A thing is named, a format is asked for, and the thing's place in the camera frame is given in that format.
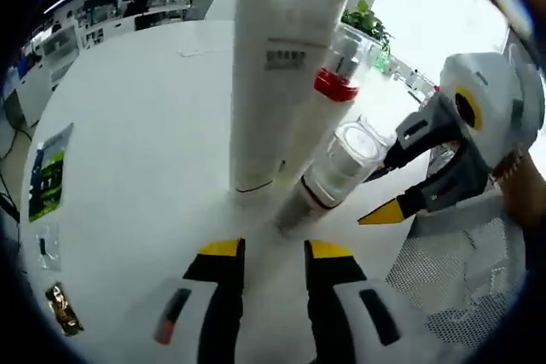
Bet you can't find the white skincare tube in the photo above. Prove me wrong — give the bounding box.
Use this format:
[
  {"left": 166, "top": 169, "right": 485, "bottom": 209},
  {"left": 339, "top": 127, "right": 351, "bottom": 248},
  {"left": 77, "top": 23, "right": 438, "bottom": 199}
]
[{"left": 229, "top": 0, "right": 350, "bottom": 194}]

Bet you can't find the green sachet packet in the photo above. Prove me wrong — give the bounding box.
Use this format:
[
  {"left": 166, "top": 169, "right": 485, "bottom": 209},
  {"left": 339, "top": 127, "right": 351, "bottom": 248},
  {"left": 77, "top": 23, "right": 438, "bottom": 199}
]
[{"left": 27, "top": 122, "right": 75, "bottom": 223}]

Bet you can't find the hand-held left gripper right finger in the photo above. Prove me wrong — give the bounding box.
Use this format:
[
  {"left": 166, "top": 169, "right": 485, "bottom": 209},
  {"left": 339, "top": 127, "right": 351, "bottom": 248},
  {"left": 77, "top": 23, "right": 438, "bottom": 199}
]
[{"left": 304, "top": 239, "right": 444, "bottom": 364}]

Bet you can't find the gold sachet packet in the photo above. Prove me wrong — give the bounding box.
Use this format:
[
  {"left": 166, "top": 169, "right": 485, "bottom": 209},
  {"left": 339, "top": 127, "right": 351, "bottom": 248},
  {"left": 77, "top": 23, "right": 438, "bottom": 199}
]
[{"left": 44, "top": 281, "right": 85, "bottom": 338}]

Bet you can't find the small clear packet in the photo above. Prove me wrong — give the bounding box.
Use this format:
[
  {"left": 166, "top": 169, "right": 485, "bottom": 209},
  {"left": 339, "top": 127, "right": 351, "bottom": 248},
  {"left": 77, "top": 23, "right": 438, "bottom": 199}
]
[{"left": 35, "top": 222, "right": 63, "bottom": 272}]

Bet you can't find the clear-cased skincare bottle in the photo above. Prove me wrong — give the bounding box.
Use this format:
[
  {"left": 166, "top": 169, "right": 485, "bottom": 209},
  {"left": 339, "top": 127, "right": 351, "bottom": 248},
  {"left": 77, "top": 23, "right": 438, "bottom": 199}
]
[{"left": 274, "top": 114, "right": 398, "bottom": 240}]

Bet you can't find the potted green plant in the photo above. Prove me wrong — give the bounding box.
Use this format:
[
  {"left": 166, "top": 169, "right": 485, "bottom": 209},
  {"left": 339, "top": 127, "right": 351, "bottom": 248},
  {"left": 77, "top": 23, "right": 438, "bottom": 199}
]
[{"left": 340, "top": 0, "right": 394, "bottom": 55}]

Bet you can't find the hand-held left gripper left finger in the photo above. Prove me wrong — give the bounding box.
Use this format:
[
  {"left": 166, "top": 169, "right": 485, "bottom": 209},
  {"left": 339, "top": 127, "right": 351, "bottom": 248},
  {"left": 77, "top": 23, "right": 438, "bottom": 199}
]
[{"left": 151, "top": 237, "right": 247, "bottom": 364}]

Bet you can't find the brown bracelet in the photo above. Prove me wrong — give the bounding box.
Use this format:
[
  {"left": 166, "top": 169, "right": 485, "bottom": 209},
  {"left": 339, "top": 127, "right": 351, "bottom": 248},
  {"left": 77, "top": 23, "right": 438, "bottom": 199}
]
[{"left": 490, "top": 145, "right": 526, "bottom": 178}]

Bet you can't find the grey mesh office chair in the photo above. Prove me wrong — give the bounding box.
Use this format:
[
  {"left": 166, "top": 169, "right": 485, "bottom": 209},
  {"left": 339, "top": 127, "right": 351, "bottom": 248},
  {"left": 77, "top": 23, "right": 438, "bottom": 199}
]
[{"left": 385, "top": 193, "right": 528, "bottom": 355}]

